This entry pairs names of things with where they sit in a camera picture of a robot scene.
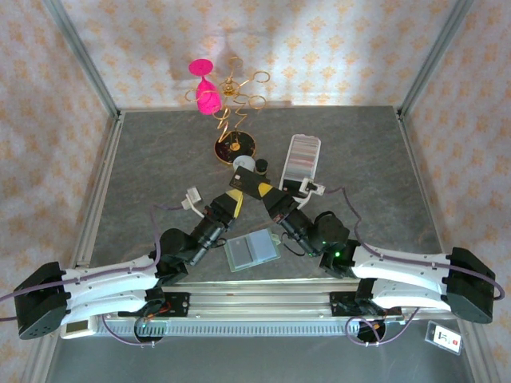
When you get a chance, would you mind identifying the grey slotted cable duct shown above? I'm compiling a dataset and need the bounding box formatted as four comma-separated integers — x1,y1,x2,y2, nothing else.
95,321,362,338

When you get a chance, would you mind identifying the translucent green card holder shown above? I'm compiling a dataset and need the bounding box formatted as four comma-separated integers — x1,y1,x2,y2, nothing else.
223,229,283,274

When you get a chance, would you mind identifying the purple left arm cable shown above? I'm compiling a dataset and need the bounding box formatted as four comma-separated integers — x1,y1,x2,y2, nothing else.
0,203,191,322

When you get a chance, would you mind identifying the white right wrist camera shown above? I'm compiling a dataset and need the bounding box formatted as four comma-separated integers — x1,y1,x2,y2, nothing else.
299,179,327,208

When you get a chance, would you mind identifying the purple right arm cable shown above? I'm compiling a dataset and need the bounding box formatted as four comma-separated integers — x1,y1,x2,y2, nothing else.
325,187,506,304

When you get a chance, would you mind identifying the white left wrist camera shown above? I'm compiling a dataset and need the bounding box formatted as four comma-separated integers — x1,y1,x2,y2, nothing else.
181,187,203,216

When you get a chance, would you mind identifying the purple cable loop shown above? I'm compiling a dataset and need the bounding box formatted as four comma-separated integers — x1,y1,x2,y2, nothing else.
99,317,157,349
345,293,432,348

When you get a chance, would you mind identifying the pink wine glass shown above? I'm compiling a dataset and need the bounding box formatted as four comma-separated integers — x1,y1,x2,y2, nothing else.
188,58,222,116

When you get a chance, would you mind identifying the aluminium frame post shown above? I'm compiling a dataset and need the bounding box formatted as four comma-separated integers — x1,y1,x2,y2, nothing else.
42,0,122,120
398,0,476,117

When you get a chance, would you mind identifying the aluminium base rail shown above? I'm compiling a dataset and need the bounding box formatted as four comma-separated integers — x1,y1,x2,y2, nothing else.
159,278,479,321

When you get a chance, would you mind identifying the yellow can with white lid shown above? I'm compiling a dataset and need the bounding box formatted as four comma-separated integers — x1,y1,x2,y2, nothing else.
232,155,257,173

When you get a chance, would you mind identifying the clear badge with white card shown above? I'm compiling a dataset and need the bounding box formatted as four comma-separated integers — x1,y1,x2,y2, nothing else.
424,321,464,355

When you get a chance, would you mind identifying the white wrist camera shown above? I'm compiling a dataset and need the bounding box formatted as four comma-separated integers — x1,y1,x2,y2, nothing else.
181,187,203,216
299,179,327,208

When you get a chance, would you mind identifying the aluminium side rail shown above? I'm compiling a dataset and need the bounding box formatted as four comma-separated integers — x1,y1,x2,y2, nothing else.
65,113,125,288
394,109,456,288

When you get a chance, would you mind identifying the gold wire glass rack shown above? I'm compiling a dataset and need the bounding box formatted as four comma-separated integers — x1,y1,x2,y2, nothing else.
184,57,271,164

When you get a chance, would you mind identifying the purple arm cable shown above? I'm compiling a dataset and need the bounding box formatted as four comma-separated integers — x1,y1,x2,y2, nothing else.
0,203,191,322
325,187,506,304

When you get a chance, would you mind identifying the white plastic card tray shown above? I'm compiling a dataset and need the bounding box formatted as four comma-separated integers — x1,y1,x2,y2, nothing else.
278,134,323,199

